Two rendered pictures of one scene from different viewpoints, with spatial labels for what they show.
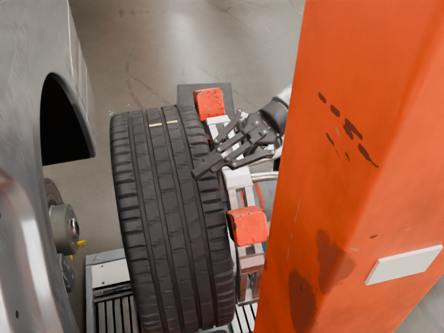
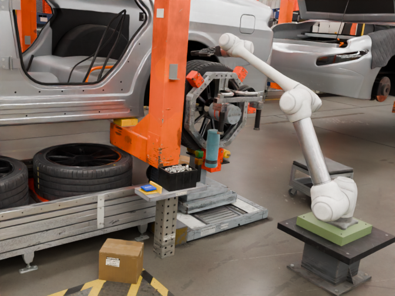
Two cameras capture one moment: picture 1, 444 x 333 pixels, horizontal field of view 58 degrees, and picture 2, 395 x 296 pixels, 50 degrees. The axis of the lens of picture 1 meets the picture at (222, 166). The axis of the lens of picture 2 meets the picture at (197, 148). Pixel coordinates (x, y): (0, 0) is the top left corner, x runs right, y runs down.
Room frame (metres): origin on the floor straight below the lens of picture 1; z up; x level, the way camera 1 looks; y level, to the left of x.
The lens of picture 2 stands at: (-0.69, -2.68, 1.40)
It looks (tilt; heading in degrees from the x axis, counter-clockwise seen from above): 15 degrees down; 64
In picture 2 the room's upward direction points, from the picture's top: 5 degrees clockwise
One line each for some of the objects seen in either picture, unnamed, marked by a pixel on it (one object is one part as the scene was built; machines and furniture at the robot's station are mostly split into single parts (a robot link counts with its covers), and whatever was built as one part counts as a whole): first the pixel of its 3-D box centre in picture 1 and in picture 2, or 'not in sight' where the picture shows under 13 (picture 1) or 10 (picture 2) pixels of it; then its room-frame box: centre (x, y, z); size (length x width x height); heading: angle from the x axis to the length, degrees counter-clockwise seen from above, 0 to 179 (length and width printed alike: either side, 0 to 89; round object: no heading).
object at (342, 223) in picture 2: not in sight; (340, 216); (1.16, -0.91, 0.38); 0.22 x 0.18 x 0.06; 19
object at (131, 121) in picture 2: not in sight; (125, 121); (0.16, 0.33, 0.71); 0.14 x 0.14 x 0.05; 14
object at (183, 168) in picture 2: not in sight; (177, 175); (0.30, -0.38, 0.51); 0.20 x 0.14 x 0.13; 10
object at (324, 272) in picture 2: not in sight; (332, 251); (1.14, -0.92, 0.15); 0.50 x 0.50 x 0.30; 14
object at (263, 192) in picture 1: (248, 202); (224, 112); (0.76, -0.08, 0.85); 0.21 x 0.14 x 0.14; 104
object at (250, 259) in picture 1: (225, 207); (217, 110); (0.74, -0.01, 0.85); 0.54 x 0.07 x 0.54; 14
